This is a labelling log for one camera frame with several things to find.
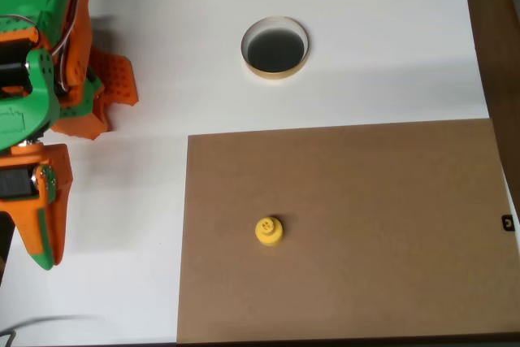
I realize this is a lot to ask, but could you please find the small yellow plastic piece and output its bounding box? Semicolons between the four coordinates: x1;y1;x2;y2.
254;215;285;249

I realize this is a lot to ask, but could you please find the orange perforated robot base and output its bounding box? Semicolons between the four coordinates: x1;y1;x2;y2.
50;46;140;141

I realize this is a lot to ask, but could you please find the round dish with dark bottom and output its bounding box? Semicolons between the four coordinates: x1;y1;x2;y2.
240;15;310;80

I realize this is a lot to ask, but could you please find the brown fibreboard panel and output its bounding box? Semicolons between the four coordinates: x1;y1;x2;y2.
176;118;520;344

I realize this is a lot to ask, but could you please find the white and red servo cable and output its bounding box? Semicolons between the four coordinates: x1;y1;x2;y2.
50;0;85;92

